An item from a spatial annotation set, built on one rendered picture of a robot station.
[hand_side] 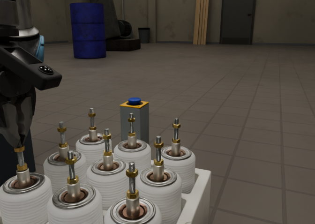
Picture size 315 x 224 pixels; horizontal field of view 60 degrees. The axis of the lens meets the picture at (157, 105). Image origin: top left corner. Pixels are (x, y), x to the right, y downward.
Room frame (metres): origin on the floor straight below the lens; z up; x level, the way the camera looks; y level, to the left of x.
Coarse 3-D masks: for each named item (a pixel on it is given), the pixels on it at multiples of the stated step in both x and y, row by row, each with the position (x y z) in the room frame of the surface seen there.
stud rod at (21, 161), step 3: (21, 144) 0.48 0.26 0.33; (18, 147) 0.47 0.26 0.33; (18, 153) 0.47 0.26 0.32; (21, 153) 0.47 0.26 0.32; (18, 156) 0.47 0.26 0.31; (21, 156) 0.47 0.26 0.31; (18, 159) 0.47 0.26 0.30; (21, 159) 0.47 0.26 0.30; (18, 162) 0.47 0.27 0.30; (21, 162) 0.47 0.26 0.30; (21, 165) 0.47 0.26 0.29
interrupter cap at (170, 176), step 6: (150, 168) 0.53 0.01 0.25; (168, 168) 0.53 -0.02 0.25; (144, 174) 0.50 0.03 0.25; (150, 174) 0.51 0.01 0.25; (168, 174) 0.50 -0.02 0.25; (174, 174) 0.50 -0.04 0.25; (144, 180) 0.48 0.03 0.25; (150, 180) 0.48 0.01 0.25; (156, 180) 0.48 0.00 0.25; (162, 180) 0.48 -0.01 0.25; (168, 180) 0.48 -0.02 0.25; (174, 180) 0.48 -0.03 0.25; (150, 186) 0.46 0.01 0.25; (156, 186) 0.46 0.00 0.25; (162, 186) 0.46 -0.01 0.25
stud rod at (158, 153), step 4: (156, 136) 0.50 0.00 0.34; (160, 136) 0.50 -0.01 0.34; (156, 140) 0.50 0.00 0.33; (160, 140) 0.50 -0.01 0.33; (156, 148) 0.50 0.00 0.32; (160, 148) 0.50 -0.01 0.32; (156, 152) 0.50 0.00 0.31; (160, 152) 0.50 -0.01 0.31; (156, 156) 0.50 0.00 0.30; (160, 156) 0.50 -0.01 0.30; (160, 160) 0.50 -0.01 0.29
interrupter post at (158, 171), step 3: (153, 165) 0.49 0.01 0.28; (156, 165) 0.49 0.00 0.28; (159, 165) 0.49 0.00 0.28; (162, 165) 0.49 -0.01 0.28; (153, 168) 0.49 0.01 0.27; (156, 168) 0.49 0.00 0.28; (159, 168) 0.49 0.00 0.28; (162, 168) 0.49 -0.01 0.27; (153, 171) 0.49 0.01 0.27; (156, 171) 0.49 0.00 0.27; (159, 171) 0.49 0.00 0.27; (162, 171) 0.49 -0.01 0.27; (153, 174) 0.49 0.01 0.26; (156, 174) 0.49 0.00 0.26; (159, 174) 0.49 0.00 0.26; (162, 174) 0.49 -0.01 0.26; (153, 177) 0.49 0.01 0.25; (156, 177) 0.49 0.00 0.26; (159, 177) 0.49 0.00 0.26; (162, 177) 0.49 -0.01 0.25
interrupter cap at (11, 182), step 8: (16, 176) 0.50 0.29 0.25; (32, 176) 0.50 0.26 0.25; (40, 176) 0.50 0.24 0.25; (8, 184) 0.47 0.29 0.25; (16, 184) 0.47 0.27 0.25; (32, 184) 0.47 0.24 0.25; (40, 184) 0.46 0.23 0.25; (8, 192) 0.44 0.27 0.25; (16, 192) 0.44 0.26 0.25; (24, 192) 0.44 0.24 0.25
